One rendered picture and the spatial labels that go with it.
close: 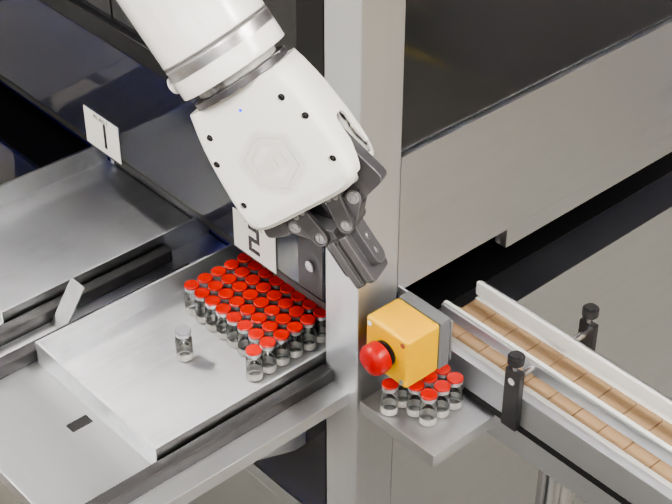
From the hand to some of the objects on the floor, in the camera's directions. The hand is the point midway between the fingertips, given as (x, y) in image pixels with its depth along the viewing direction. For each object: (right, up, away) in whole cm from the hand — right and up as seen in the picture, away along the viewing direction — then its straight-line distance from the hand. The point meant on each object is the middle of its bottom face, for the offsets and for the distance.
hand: (358, 254), depth 105 cm
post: (+1, -86, +133) cm, 159 cm away
